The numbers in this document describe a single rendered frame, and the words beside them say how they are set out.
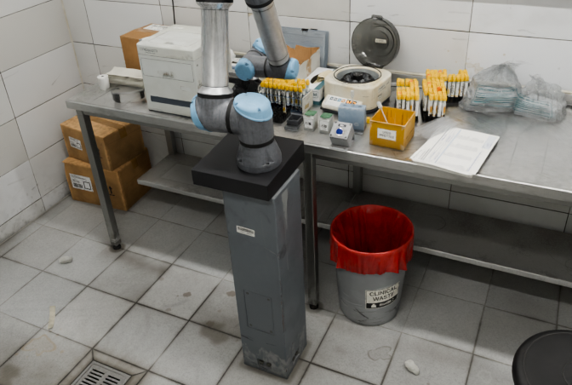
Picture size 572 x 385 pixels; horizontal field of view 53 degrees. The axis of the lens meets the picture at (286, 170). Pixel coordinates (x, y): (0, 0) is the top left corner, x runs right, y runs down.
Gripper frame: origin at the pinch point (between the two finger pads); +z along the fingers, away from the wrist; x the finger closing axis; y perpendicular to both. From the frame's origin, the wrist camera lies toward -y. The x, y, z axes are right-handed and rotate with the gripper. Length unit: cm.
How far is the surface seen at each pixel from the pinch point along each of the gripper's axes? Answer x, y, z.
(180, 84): -4.5, -20.7, 0.5
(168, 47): -4.1, -31.1, -11.0
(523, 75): 60, 89, -57
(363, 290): -8, 89, 30
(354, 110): 7, 43, -30
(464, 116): 34, 79, -40
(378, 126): -1, 54, -35
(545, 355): -57, 125, -41
